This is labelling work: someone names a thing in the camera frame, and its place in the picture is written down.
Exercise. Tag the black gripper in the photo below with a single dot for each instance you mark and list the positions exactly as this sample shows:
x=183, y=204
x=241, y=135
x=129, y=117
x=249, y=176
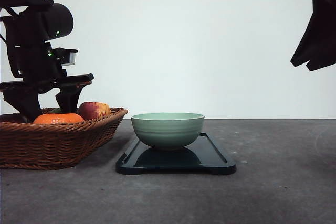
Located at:
x=320, y=37
x=41, y=68

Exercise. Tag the pale green bowl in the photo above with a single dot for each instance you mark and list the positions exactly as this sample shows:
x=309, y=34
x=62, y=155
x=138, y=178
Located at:
x=167, y=129

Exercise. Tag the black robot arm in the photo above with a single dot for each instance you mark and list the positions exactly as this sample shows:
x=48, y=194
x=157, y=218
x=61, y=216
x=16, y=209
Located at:
x=29, y=25

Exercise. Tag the brown wicker basket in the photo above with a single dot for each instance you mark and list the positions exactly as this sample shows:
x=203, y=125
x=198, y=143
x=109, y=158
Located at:
x=54, y=140

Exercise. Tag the green lime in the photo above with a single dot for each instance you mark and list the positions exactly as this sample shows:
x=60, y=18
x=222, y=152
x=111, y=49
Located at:
x=57, y=111

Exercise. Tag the orange tangerine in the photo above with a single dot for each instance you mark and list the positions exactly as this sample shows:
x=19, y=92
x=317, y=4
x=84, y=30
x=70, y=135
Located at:
x=58, y=118

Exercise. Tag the red apple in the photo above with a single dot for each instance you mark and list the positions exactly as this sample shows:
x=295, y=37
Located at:
x=93, y=110

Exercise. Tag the dark glossy tray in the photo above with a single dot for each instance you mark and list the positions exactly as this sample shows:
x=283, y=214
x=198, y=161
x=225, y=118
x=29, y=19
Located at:
x=206, y=156

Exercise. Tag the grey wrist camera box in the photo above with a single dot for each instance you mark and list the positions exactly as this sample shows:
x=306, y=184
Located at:
x=68, y=58

